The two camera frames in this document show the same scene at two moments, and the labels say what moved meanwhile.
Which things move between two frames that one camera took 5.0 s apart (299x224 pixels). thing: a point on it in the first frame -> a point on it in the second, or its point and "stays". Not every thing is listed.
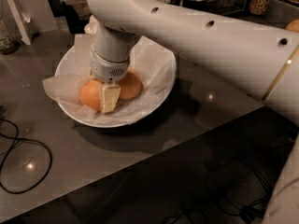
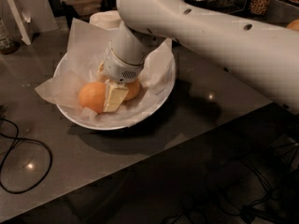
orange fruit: [90, 94] stays
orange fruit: [130, 85] stays
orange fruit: [293, 25] stays
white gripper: [107, 68] -> [121, 68]
